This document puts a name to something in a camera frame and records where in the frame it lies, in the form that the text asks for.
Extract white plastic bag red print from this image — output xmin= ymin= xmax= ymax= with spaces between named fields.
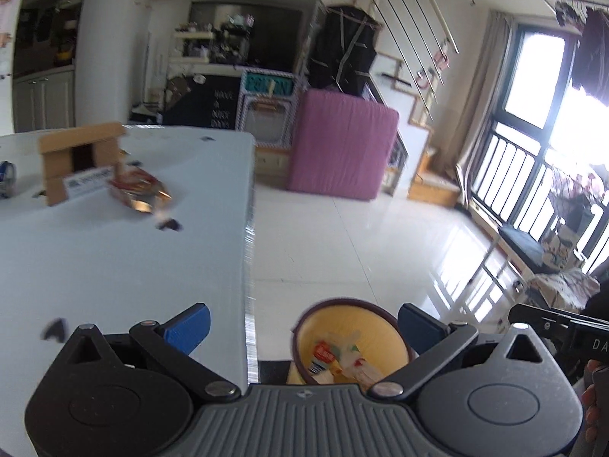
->
xmin=341 ymin=343 xmax=381 ymax=386

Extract brown cardboard box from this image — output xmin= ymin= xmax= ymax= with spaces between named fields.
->
xmin=39 ymin=123 xmax=127 ymax=206

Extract beige curtain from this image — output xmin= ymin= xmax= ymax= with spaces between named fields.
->
xmin=457 ymin=10 xmax=517 ymax=186

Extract black balcony railing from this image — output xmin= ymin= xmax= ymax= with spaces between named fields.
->
xmin=469 ymin=121 xmax=562 ymax=243

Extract white shelf rack with bottles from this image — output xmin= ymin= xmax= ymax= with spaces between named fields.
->
xmin=174 ymin=26 xmax=215 ymax=62

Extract kitchen cabinets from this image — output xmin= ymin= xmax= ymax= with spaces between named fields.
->
xmin=12 ymin=0 xmax=91 ymax=134

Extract white bench dark cushion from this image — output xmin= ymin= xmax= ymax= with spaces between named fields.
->
xmin=497 ymin=224 xmax=548 ymax=272

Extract white patterned display cabinet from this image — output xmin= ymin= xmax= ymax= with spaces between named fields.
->
xmin=236 ymin=93 xmax=298 ymax=148

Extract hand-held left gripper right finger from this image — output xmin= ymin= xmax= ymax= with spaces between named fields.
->
xmin=367 ymin=303 xmax=557 ymax=401

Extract blue drink can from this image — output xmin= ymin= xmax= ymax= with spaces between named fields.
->
xmin=0 ymin=161 xmax=17 ymax=197

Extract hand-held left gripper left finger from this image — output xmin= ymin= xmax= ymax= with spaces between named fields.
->
xmin=52 ymin=303 xmax=241 ymax=404

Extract hanging dark clothes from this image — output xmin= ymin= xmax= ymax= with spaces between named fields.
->
xmin=535 ymin=0 xmax=609 ymax=101

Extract patterned blanket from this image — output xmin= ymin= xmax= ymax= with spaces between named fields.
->
xmin=528 ymin=267 xmax=603 ymax=315

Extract metal stair railing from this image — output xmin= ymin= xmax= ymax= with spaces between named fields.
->
xmin=362 ymin=0 xmax=460 ymax=120

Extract wooden staircase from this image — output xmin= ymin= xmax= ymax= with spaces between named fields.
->
xmin=371 ymin=54 xmax=469 ymax=208

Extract black vest white trim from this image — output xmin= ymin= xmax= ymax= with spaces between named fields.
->
xmin=309 ymin=5 xmax=381 ymax=103

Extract red hooks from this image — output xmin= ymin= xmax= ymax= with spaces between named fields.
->
xmin=416 ymin=50 xmax=450 ymax=89

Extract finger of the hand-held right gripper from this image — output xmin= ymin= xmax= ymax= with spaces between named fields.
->
xmin=508 ymin=302 xmax=572 ymax=340

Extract yellow waste bin brown rim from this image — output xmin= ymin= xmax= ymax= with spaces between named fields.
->
xmin=290 ymin=297 xmax=415 ymax=386

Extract pink folded mattress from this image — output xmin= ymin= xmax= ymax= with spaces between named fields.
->
xmin=287 ymin=88 xmax=399 ymax=201

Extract teal lettered sign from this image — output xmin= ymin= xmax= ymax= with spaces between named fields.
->
xmin=242 ymin=70 xmax=293 ymax=98

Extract red snack wrapper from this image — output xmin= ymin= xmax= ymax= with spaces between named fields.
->
xmin=108 ymin=166 xmax=173 ymax=215

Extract black chalkboard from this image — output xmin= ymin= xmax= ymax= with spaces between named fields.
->
xmin=164 ymin=74 xmax=243 ymax=129

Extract cartoon print bag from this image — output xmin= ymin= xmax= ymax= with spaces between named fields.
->
xmin=542 ymin=226 xmax=588 ymax=272

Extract person's right hand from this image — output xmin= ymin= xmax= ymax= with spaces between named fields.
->
xmin=581 ymin=359 xmax=609 ymax=422

